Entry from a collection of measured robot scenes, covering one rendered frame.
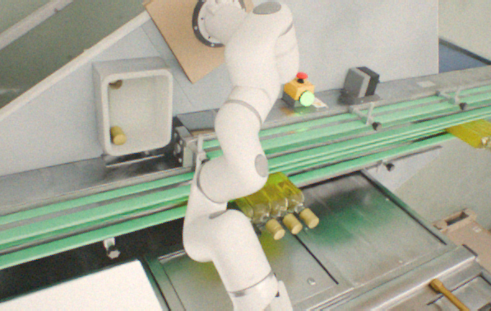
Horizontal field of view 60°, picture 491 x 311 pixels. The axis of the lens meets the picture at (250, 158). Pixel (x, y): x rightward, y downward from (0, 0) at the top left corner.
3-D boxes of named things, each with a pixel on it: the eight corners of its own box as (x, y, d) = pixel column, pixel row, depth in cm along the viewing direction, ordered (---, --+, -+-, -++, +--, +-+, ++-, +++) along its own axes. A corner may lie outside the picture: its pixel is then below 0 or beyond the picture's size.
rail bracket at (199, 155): (180, 174, 118) (200, 201, 109) (183, 122, 108) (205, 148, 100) (190, 172, 119) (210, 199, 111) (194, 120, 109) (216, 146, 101)
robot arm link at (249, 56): (225, 129, 86) (201, 63, 74) (268, 59, 99) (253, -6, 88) (268, 135, 82) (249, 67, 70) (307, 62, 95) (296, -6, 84)
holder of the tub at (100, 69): (99, 155, 116) (107, 171, 111) (91, 61, 101) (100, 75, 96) (158, 144, 125) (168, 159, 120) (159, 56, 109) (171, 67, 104)
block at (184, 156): (170, 155, 121) (180, 169, 116) (172, 127, 116) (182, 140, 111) (182, 153, 123) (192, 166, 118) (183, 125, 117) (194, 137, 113)
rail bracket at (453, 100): (432, 95, 164) (460, 111, 156) (439, 77, 160) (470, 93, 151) (438, 94, 166) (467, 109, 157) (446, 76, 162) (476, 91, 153)
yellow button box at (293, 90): (280, 97, 140) (294, 108, 135) (284, 76, 136) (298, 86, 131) (297, 95, 144) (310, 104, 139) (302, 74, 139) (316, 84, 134)
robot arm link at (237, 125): (206, 113, 84) (170, 165, 76) (248, 87, 74) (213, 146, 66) (252, 157, 89) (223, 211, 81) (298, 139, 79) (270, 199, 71)
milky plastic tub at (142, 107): (97, 141, 113) (106, 158, 107) (90, 62, 100) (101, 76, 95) (159, 130, 122) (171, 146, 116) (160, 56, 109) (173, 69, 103)
